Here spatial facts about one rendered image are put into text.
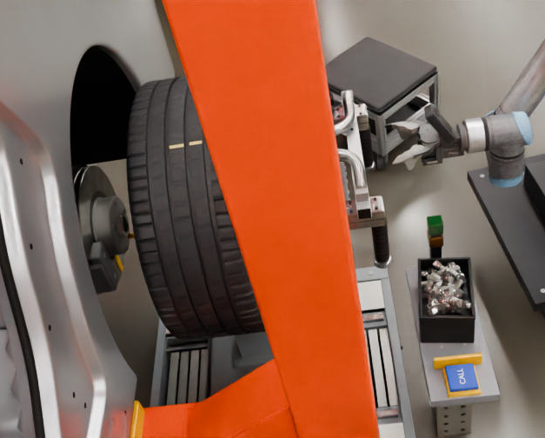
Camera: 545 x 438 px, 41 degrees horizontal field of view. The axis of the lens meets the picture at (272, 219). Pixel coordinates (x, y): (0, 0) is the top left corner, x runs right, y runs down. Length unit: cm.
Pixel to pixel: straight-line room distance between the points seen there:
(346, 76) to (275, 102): 219
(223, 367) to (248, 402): 77
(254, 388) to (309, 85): 84
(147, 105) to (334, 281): 73
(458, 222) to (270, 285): 183
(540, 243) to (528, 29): 168
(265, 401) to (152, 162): 55
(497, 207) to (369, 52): 99
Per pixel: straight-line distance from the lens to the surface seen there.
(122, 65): 201
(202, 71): 87
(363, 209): 160
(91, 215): 186
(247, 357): 231
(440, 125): 194
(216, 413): 164
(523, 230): 247
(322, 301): 117
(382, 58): 315
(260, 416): 152
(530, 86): 209
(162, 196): 156
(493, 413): 243
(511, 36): 385
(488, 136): 198
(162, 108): 166
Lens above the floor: 212
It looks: 45 degrees down
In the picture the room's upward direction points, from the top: 14 degrees counter-clockwise
